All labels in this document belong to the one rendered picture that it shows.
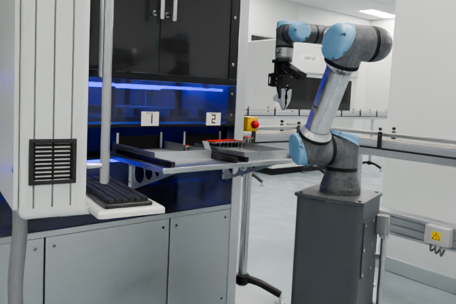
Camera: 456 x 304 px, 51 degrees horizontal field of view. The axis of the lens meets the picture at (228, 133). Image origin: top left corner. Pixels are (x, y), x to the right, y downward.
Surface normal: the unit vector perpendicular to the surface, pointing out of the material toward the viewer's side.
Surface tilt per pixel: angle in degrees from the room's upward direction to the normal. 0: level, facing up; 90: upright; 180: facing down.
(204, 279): 90
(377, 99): 90
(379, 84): 90
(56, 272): 90
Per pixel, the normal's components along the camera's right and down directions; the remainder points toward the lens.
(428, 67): -0.77, 0.02
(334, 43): -0.91, -0.12
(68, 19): 0.53, 0.09
